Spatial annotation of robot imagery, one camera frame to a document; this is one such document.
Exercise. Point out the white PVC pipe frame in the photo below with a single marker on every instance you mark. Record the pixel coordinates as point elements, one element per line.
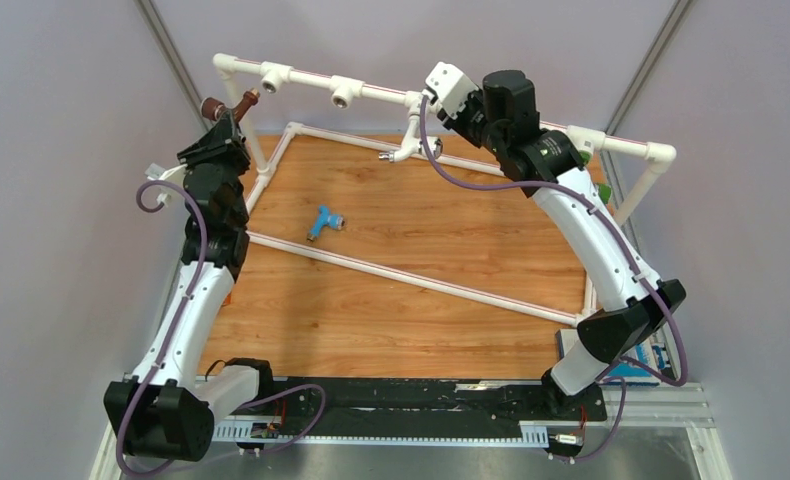
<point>457,152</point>

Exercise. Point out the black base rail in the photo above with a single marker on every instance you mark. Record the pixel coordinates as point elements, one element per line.
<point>421,408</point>

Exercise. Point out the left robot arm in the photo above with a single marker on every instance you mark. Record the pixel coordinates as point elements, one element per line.
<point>161,411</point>

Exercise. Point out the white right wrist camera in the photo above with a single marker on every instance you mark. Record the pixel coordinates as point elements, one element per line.
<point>448,87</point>

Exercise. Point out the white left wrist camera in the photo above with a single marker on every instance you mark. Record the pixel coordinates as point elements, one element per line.
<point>174,176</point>

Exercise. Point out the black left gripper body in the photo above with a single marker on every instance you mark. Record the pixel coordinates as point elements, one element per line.
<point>225,155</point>

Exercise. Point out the blue white box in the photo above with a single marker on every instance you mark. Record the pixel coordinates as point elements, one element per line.
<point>649,352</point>

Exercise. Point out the brown water faucet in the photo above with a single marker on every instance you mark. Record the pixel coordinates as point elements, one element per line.
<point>213,109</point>

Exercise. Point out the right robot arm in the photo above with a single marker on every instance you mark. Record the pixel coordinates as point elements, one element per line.
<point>546,165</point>

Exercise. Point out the white water faucet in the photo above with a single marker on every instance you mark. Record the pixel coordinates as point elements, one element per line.
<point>412,142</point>

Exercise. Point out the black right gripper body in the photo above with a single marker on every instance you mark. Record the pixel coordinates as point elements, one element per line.
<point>470,124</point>

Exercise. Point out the blue water faucet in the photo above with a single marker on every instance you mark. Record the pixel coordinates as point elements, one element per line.
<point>325,219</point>

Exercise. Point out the green water faucet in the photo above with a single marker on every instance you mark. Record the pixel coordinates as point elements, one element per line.
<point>603,190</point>

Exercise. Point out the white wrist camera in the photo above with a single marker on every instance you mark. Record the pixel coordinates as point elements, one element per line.
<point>448,87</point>
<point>174,176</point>

